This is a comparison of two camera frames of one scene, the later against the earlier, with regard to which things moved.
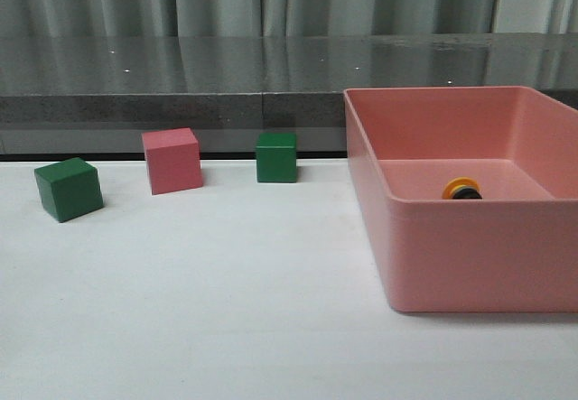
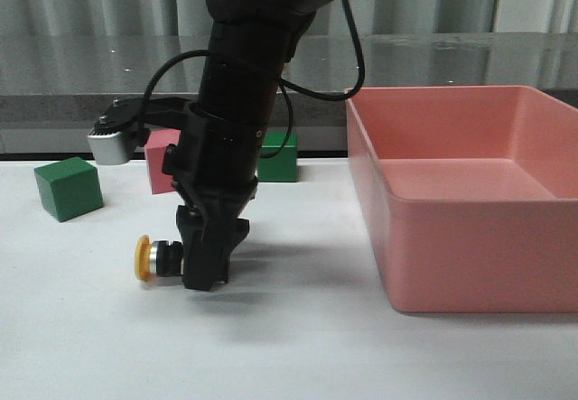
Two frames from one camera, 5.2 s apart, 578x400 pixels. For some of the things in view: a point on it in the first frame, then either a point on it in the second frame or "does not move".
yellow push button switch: (461, 188) to (157, 258)
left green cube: (69, 189) does not move
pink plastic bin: (515, 249) does not move
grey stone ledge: (97, 94) does not move
